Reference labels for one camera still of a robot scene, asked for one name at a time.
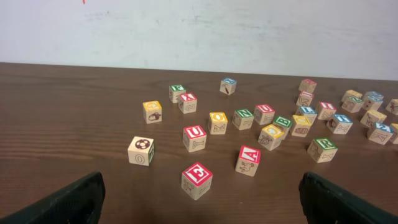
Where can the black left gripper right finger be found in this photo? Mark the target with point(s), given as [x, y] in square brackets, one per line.
[324, 202]

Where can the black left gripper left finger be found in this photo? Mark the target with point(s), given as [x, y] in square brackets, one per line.
[78, 202]

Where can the green N wooden block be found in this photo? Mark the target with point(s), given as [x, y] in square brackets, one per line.
[243, 119]

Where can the red E wooden block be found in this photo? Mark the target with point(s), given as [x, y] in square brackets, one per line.
[196, 180]

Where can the green R wooden block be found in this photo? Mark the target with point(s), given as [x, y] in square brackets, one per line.
[322, 150]

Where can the soccer ball O wooden block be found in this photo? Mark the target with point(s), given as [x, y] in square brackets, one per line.
[141, 151]

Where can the blue T wooden block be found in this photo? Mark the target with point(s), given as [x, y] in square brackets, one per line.
[339, 124]

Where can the yellow block beside B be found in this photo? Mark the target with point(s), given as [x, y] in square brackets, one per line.
[301, 126]

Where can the yellow acorn wooden block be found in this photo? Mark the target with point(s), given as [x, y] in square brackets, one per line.
[270, 137]

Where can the red A wooden block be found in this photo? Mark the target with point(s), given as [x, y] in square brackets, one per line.
[248, 160]

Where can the green B wooden block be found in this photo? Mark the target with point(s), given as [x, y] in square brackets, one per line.
[283, 124]

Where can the blue 2 wooden block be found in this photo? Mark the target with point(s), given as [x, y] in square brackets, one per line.
[380, 133]

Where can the blue L wooden block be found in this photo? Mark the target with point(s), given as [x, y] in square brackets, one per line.
[307, 111]

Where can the red I block lower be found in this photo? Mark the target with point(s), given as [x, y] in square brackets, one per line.
[325, 110]

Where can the red i block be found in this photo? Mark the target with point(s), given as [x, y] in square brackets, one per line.
[325, 110]
[305, 98]

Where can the green Z wooden block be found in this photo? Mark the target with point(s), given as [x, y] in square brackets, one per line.
[353, 104]

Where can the yellow hammer wooden block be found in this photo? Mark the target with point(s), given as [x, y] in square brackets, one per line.
[394, 137]

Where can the red I block upper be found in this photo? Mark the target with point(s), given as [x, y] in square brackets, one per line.
[305, 98]

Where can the red U block centre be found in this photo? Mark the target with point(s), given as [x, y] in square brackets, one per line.
[264, 114]

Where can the red u block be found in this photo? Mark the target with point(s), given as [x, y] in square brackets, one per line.
[194, 138]
[264, 114]

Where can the blue 5 wooden block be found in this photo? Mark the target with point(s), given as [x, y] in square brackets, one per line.
[372, 103]

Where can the yellow block behind Z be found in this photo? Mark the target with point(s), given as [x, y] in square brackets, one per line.
[349, 93]

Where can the yellow G wooden block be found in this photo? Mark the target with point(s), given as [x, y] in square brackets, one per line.
[152, 111]

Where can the blue D block upper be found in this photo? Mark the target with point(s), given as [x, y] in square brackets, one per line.
[373, 93]

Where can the yellow 8 wooden block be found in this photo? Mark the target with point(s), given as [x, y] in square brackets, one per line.
[392, 106]

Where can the red block far back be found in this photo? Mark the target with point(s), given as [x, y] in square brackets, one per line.
[307, 85]

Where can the red U block near left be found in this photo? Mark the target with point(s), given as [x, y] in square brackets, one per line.
[194, 138]

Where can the yellow O wooden block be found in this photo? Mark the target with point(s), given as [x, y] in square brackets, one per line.
[217, 123]

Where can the green F wooden block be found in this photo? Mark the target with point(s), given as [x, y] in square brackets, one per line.
[175, 91]

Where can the red X wooden block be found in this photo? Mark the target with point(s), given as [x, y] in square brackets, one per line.
[187, 102]

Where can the blue X wooden block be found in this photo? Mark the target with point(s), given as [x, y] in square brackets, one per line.
[228, 86]

